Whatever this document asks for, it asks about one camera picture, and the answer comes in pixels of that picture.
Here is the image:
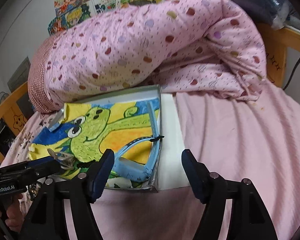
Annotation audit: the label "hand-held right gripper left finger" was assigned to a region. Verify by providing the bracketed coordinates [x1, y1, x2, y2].
[20, 149, 115, 240]

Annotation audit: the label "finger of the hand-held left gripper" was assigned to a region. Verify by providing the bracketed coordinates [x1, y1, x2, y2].
[0, 156, 60, 173]
[1, 160, 66, 187]

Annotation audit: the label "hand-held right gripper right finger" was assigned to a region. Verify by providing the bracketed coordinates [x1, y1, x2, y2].
[181, 149, 273, 240]

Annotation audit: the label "metal keys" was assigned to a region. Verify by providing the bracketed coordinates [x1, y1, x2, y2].
[47, 149, 74, 169]

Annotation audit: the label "grey shallow box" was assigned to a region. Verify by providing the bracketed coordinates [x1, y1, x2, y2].
[30, 84, 163, 193]

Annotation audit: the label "person's left hand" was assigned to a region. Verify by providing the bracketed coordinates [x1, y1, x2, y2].
[4, 192, 24, 230]

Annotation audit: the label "light blue wristwatch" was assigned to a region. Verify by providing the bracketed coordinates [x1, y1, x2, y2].
[112, 102, 163, 183]

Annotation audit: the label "yellow star sticker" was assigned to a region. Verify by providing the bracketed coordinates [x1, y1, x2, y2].
[13, 114, 25, 130]

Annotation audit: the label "white paper sheet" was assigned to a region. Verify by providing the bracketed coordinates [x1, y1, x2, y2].
[157, 92, 191, 191]

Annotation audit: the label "pink floral bed sheet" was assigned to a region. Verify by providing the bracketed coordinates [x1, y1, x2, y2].
[0, 90, 300, 240]

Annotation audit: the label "red checked pillow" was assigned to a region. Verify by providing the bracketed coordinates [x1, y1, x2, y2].
[27, 36, 56, 114]

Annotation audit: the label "grey door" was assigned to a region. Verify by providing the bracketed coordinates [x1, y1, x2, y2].
[7, 57, 31, 93]

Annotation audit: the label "pink polka dot quilt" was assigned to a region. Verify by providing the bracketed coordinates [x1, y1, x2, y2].
[44, 0, 268, 105]

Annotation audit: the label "dark blue bagged bundle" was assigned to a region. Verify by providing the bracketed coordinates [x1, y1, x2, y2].
[202, 0, 300, 30]

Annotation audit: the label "group of wall drawings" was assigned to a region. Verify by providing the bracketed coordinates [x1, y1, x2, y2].
[47, 0, 208, 37]

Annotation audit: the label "black cable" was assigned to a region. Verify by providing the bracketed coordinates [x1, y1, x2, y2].
[282, 47, 300, 90]

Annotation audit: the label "wooden bed frame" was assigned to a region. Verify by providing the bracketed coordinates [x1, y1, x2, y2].
[0, 22, 300, 163]

